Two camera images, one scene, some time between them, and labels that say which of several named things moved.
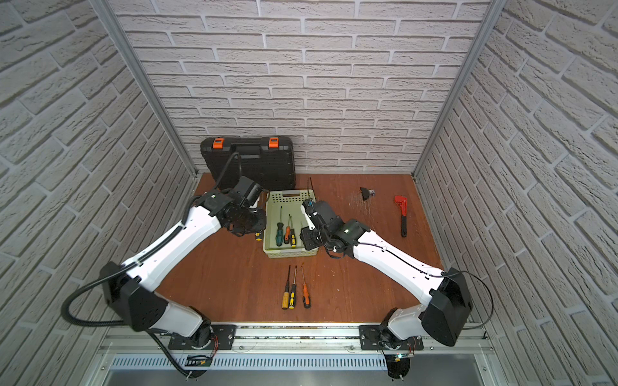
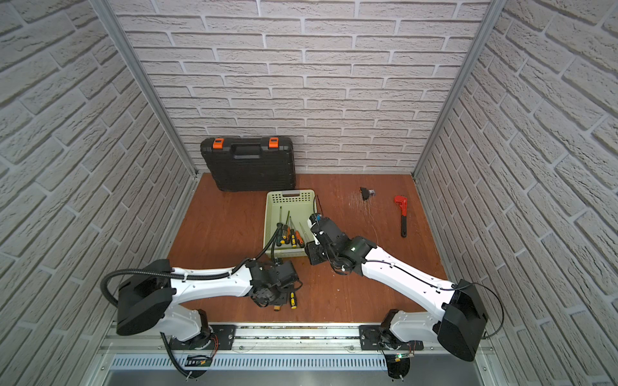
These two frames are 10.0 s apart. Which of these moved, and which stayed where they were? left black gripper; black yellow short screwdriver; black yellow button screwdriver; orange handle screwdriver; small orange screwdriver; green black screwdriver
Moved: left black gripper; orange handle screwdriver
Stayed: black yellow short screwdriver; green black screwdriver; small orange screwdriver; black yellow button screwdriver
